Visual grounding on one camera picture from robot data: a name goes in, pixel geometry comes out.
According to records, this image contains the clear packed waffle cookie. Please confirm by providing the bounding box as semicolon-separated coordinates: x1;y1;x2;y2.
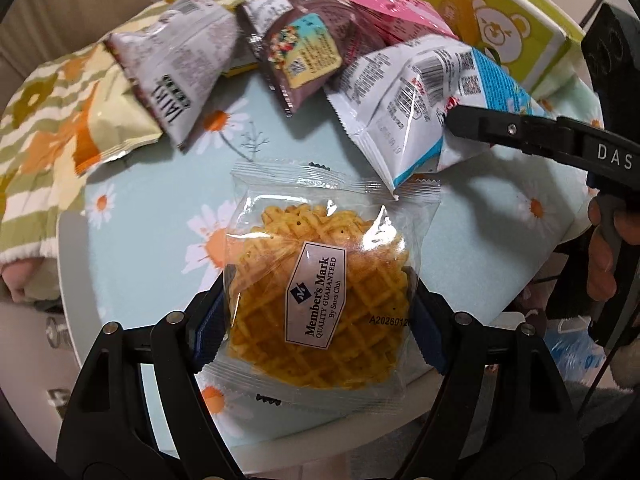
204;160;440;414

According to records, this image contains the white blue snack bag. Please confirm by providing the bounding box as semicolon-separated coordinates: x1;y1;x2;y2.
324;34;546;192

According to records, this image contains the pink Lonio snack bag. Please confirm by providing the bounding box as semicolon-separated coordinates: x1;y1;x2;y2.
347;0;458;44

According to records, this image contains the floral striped green quilt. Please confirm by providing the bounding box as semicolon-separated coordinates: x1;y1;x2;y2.
1;0;243;264

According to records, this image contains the orange cream snack bag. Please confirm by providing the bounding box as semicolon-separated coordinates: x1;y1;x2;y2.
74;44;163;176

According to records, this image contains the person's right hand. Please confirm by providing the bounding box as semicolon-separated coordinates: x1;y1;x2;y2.
587;198;640;302

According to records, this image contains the grey white chips bag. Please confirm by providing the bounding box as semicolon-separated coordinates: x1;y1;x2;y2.
105;0;240;148

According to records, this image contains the dark purple snack bag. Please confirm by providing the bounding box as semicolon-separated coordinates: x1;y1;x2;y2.
236;0;385;116

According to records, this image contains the pink pillow under quilt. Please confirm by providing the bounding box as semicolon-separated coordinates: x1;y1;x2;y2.
1;258;60;304

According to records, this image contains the green cardboard storage box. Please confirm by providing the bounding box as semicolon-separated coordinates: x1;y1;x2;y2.
423;0;584;99

